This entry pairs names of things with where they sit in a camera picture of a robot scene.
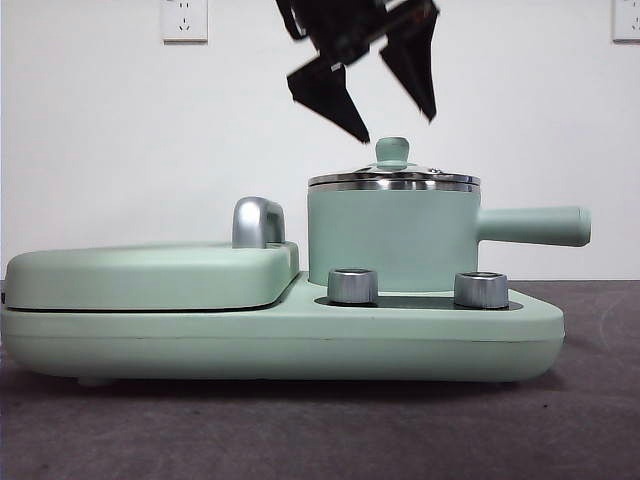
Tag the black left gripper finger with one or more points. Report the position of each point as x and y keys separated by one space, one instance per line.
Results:
x=330 y=95
x=415 y=65

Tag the glass lid with green knob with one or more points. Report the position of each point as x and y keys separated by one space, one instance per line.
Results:
x=392 y=152

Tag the silver control dial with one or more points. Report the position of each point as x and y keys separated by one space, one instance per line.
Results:
x=481 y=290
x=352 y=286

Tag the black glossy control panel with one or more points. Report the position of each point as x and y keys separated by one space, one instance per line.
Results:
x=420 y=301

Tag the mint green cooker base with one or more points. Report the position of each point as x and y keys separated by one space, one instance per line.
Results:
x=300 y=345

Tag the mint green hinged cooker cover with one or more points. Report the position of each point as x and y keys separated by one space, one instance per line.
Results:
x=150 y=275

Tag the white wall socket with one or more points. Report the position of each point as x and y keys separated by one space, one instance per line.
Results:
x=185 y=20
x=627 y=20

